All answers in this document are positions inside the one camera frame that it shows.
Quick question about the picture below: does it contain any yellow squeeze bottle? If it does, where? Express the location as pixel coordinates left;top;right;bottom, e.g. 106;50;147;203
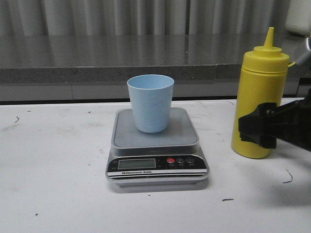
231;27;290;159

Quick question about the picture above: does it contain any white container on counter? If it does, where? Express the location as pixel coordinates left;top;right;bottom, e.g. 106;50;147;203
285;0;311;36

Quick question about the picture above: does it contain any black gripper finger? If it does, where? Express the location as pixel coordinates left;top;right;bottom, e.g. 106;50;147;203
238;102;311;151

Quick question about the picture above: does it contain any white pleated curtain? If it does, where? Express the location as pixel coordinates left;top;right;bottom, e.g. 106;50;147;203
0;0;290;36

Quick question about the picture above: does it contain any grey stone counter ledge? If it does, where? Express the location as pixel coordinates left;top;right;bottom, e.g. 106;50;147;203
0;33;311;84

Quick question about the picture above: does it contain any silver electronic kitchen scale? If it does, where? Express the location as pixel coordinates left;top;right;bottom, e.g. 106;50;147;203
105;107;210;186

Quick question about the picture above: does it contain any light blue plastic cup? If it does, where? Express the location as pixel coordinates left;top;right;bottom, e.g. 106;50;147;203
127;74;174;133

